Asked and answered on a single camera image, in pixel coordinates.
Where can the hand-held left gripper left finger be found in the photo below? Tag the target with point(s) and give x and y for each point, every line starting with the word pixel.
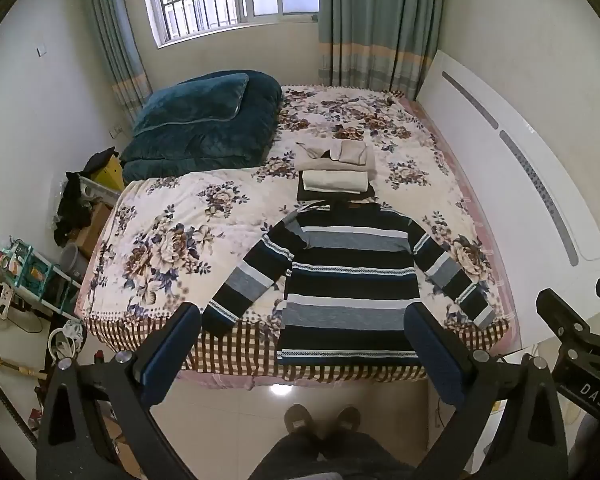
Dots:
pixel 172 345

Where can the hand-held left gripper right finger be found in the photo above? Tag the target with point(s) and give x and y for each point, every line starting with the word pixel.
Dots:
pixel 432 355

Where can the striped knit sweater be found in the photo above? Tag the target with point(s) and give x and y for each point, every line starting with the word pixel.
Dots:
pixel 350 280

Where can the yellow box with black clothes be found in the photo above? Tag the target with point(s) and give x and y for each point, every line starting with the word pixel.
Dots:
pixel 72 205

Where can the bed with floral sheet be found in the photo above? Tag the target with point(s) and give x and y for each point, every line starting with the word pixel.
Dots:
pixel 180 240

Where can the person's right shoe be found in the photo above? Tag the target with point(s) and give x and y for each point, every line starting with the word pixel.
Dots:
pixel 346 421

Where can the person's shoe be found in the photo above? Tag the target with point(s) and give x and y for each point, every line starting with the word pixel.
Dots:
pixel 301 420
pixel 346 421

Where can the grey bucket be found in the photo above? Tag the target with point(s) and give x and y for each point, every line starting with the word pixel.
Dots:
pixel 72 259

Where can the cardboard box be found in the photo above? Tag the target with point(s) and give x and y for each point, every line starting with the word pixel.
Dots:
pixel 92 230

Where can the person's left shoe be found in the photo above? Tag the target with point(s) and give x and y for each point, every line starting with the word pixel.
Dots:
pixel 301 420

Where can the person's dark trouser legs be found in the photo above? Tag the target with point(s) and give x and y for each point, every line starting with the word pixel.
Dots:
pixel 330 460

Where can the teal storage shelf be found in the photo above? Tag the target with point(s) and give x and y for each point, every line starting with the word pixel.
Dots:
pixel 35 272

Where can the wooden stick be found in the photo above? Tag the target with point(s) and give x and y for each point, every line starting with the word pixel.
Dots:
pixel 10 364

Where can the white headboard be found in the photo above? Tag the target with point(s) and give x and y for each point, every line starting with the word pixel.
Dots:
pixel 510 160

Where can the white floor fan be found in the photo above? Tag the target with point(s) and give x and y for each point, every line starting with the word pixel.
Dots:
pixel 0 305

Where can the teal plush duvet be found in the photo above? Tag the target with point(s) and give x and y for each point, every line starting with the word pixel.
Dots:
pixel 195 155

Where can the white folded garment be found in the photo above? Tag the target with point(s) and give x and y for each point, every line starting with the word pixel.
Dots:
pixel 332 181

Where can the beige folded garment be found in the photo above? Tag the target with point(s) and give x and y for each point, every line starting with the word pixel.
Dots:
pixel 330 157

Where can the teal plush pillow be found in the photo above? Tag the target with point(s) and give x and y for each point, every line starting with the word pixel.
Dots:
pixel 192 102

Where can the narrow teal curtain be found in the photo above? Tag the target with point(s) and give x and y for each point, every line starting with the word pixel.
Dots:
pixel 117 50

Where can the wide teal curtain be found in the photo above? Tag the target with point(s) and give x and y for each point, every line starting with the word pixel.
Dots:
pixel 380 25

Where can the wall socket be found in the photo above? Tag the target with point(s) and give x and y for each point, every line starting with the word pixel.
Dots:
pixel 115 131

